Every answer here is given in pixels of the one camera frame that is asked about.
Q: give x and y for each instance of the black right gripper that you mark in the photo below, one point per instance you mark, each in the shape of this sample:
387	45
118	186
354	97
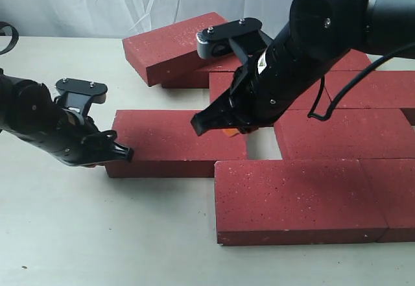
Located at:
317	35

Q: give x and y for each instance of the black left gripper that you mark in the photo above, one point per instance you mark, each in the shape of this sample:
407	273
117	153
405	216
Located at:
28	111

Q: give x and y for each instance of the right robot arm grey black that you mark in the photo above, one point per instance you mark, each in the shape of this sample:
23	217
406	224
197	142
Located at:
388	32

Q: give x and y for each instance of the red brick under tilted one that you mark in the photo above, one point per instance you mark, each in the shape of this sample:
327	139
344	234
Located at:
200	78

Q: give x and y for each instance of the large red brick front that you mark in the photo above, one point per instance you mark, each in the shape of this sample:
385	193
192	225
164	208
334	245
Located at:
286	202

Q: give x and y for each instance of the red brick far right edge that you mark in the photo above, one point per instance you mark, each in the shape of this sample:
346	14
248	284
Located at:
383	89

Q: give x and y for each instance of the red brick edge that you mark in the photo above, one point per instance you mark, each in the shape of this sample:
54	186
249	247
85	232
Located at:
392	184
383	89

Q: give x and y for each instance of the red brick front right edge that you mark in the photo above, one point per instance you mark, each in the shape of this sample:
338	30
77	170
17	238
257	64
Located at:
392	184

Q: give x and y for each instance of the white backdrop cloth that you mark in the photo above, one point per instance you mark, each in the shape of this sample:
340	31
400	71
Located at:
120	19

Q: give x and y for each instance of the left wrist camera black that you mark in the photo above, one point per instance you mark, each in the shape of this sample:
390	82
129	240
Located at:
79	94

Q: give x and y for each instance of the right wrist camera grey black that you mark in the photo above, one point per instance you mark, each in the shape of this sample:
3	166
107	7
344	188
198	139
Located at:
243	38

